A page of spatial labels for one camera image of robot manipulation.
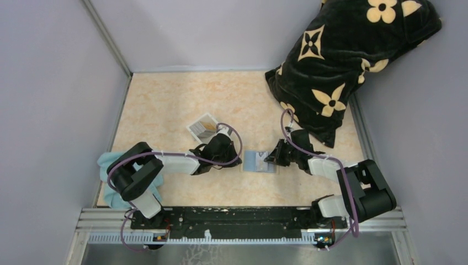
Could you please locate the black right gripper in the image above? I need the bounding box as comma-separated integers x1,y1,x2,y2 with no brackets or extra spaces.
265,139,300,167

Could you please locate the thin credit card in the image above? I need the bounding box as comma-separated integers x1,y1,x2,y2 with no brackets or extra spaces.
255,151,275,173

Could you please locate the white plastic card box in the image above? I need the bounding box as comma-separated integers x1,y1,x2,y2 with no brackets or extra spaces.
186,112,232,144

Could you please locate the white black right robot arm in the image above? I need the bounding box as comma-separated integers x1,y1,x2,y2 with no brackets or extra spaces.
263,130,397,227

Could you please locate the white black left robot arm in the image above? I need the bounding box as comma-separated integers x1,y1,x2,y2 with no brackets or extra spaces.
107,133,242,229

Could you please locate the light blue cloth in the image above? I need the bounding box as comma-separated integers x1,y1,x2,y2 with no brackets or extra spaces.
97,151,165,210

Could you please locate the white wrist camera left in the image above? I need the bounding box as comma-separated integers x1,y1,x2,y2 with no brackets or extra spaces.
214,132,232,145

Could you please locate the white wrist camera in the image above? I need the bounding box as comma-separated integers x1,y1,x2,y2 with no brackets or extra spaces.
214,132,232,145
284,123,294,134

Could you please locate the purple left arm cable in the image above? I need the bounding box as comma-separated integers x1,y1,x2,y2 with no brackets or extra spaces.
107,122,244,252

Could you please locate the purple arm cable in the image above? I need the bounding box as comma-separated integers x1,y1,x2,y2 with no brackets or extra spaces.
280,108,360,252
107,122,244,252

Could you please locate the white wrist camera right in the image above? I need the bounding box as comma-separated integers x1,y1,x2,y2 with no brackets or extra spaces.
284,123,294,134

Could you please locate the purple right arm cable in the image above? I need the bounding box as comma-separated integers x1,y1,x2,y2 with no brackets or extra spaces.
280,108,360,252

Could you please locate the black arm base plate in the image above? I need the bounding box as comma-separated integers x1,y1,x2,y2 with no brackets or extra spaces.
130,206,348,230

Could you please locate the aluminium frame rail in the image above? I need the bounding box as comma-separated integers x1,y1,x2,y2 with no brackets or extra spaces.
63,206,419,265

